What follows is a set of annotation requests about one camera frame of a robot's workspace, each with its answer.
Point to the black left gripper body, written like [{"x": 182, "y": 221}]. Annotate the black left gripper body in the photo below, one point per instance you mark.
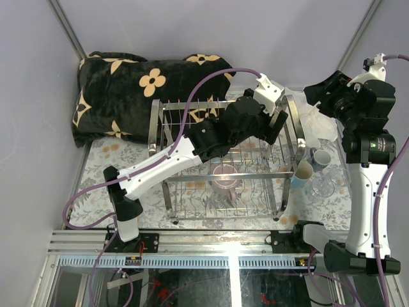
[{"x": 260, "y": 126}]

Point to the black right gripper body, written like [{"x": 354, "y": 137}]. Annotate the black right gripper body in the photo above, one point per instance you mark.
[{"x": 340, "y": 102}]

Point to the light blue mug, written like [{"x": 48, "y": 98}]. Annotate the light blue mug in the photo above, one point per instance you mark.
[{"x": 302, "y": 175}]

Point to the grey textured coffee mug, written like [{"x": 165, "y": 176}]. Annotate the grey textured coffee mug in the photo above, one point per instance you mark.
[{"x": 320, "y": 159}]

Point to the clear glass tumbler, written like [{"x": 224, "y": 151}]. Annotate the clear glass tumbler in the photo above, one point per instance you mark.
[
  {"x": 320, "y": 188},
  {"x": 339, "y": 177}
]

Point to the olive beige mug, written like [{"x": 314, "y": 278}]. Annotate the olive beige mug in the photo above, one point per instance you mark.
[{"x": 275, "y": 117}]

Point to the clear glass tumbler front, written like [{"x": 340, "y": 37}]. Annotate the clear glass tumbler front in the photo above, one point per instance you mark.
[{"x": 339, "y": 177}]

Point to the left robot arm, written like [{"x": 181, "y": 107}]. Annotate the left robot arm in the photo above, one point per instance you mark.
[{"x": 204, "y": 141}]

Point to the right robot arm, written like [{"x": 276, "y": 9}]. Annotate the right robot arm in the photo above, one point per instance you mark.
[{"x": 362, "y": 106}]

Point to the stainless steel dish rack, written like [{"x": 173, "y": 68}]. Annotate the stainless steel dish rack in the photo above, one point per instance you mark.
[{"x": 264, "y": 172}]

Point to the white crumpled cloth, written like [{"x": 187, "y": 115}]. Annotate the white crumpled cloth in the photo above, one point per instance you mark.
[{"x": 316, "y": 126}]

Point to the pink mug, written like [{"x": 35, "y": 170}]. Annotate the pink mug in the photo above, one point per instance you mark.
[{"x": 226, "y": 187}]

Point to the black floral plush blanket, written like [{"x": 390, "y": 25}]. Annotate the black floral plush blanket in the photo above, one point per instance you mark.
[{"x": 116, "y": 91}]

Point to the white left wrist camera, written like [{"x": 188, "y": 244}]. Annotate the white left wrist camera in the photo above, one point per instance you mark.
[{"x": 268, "y": 92}]

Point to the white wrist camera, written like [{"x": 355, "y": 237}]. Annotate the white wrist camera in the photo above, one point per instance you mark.
[
  {"x": 374, "y": 69},
  {"x": 268, "y": 92}
]

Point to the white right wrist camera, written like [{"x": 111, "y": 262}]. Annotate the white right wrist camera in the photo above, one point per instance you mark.
[{"x": 374, "y": 69}]

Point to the right aluminium frame post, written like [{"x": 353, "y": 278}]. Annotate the right aluminium frame post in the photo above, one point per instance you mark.
[{"x": 366, "y": 21}]

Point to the aluminium frame post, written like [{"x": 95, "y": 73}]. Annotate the aluminium frame post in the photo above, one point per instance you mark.
[
  {"x": 366, "y": 21},
  {"x": 67, "y": 28}
]

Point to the left aluminium frame post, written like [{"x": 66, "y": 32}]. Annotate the left aluminium frame post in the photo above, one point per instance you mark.
[{"x": 67, "y": 28}]

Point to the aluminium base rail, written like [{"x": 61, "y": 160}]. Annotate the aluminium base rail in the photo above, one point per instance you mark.
[{"x": 184, "y": 249}]

